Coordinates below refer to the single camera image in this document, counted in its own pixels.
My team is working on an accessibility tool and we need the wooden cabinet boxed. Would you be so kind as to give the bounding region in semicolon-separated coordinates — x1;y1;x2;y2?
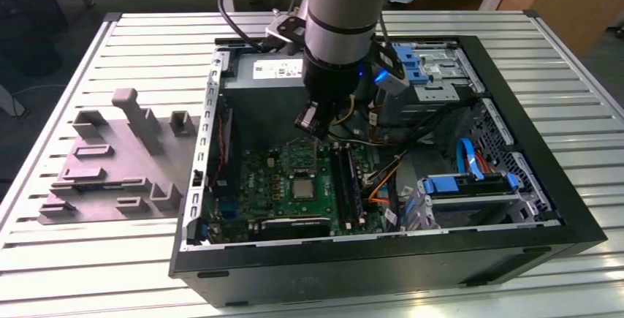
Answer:
499;0;624;58

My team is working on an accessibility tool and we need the CPU socket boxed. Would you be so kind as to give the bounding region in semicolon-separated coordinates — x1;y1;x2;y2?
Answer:
288;172;321;204

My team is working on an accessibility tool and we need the black RAM stick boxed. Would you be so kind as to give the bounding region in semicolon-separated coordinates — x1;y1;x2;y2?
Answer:
340;145;365;224

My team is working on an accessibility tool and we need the blue wire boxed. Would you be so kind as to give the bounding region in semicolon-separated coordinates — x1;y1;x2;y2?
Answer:
455;138;487;182

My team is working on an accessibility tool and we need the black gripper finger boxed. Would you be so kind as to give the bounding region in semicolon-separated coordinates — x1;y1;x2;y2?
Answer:
295;101;323;132
316;102;339;140

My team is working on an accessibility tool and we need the blue drive latch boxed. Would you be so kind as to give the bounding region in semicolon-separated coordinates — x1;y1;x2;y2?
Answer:
393;45;423;86

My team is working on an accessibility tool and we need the black PC case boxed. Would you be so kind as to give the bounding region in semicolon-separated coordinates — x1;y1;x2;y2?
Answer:
168;34;608;308

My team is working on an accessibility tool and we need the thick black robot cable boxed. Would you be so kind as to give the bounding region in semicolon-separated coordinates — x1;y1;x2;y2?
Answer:
217;0;273;52

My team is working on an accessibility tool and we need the black case fan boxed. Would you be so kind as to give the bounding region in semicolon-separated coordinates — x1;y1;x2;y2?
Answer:
213;94;235;187

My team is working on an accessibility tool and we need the green RAM stick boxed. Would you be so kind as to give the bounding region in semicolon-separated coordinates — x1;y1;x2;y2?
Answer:
72;183;125;192

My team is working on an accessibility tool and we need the yellow wire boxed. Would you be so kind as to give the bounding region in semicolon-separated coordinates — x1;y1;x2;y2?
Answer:
328;96;356;127

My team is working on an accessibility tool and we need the green motherboard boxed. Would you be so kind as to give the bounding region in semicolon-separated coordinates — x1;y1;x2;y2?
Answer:
212;138;387;242

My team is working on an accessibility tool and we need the orange wire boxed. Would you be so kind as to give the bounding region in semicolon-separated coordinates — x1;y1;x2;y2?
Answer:
368;156;399;209

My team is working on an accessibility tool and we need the silver CPU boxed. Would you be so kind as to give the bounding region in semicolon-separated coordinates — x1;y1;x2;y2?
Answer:
292;178;317;200

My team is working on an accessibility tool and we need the metal socket cover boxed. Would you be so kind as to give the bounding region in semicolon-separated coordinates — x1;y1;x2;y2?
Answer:
285;137;321;173

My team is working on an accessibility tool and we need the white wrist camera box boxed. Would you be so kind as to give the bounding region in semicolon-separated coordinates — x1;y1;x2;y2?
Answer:
375;39;411;96

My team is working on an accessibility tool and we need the metal drive cage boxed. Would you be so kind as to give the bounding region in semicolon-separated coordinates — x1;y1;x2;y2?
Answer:
375;45;487;125

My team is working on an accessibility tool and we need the metal disk bay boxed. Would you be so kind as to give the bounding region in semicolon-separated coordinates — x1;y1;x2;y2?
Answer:
399;175;561;231

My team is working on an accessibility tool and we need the grey power supply unit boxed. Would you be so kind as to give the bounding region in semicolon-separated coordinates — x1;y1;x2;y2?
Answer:
221;49;321;140

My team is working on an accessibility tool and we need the grey parts rack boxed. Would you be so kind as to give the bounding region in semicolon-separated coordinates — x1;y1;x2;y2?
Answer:
37;87;201;226

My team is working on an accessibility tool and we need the black cable bundle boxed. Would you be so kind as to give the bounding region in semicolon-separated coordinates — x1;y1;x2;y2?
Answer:
363;96;481;187

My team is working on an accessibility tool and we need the hard disk in blue carrier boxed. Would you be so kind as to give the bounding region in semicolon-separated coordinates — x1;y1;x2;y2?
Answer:
421;173;520;198

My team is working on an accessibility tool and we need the black graphics card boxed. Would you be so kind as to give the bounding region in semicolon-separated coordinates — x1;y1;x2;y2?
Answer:
257;216;332;241

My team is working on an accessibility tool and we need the red wire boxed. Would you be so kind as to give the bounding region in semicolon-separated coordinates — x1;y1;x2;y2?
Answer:
477;149;495;177

